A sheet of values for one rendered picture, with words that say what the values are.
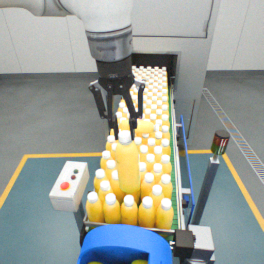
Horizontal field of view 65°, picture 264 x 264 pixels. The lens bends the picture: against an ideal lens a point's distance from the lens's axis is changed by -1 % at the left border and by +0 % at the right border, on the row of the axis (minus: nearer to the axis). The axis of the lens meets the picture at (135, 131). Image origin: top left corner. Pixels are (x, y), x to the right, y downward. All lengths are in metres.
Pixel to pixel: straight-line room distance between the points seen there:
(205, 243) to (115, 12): 0.96
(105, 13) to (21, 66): 4.89
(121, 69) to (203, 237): 0.86
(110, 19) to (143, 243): 0.54
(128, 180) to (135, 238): 0.16
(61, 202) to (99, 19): 0.74
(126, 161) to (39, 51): 4.51
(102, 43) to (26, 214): 2.09
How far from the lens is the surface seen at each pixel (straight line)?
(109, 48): 0.42
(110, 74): 0.45
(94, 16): 0.40
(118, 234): 0.64
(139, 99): 0.50
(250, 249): 2.19
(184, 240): 0.91
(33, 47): 5.01
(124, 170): 0.63
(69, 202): 0.94
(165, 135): 1.23
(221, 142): 0.97
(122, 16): 0.41
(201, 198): 1.26
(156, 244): 0.66
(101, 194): 0.93
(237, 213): 2.35
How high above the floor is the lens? 1.80
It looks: 36 degrees down
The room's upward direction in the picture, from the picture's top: straight up
